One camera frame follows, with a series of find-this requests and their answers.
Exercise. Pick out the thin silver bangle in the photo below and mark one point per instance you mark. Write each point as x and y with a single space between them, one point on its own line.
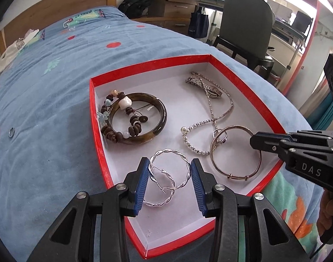
231 154

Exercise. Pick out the twisted silver hoop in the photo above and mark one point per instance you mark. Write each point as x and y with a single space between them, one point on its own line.
175 163
154 179

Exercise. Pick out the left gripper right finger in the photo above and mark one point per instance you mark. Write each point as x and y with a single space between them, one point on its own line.
267 237

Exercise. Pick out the black backpack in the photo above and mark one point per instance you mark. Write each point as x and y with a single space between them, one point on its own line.
134 8

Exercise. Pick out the wooden drawer cabinet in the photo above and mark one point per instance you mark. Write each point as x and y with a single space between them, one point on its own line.
173 15

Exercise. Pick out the person's right hand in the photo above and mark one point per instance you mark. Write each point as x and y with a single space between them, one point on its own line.
325 218

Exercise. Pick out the dark blue hanging bag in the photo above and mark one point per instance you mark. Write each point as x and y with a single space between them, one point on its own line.
199 24

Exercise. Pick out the white garment on bed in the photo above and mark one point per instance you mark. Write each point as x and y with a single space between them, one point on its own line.
15 48

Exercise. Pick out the dark brown bangle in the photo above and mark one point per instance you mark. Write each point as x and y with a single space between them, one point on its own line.
134 135

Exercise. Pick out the red shallow box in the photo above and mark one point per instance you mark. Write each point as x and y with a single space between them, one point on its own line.
157 231

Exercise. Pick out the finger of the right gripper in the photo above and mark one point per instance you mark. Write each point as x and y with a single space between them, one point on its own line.
275 147
289 135

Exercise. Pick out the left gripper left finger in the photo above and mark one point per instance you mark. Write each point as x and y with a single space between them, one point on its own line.
71 236

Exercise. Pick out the dark grey chair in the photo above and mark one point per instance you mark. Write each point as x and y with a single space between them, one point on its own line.
249 42

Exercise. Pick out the glass desk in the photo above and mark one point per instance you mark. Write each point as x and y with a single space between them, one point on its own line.
254 12

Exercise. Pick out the wooden headboard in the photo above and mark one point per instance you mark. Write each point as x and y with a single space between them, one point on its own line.
43 14

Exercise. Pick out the blue patterned bedspread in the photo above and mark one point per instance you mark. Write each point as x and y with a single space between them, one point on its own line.
47 152

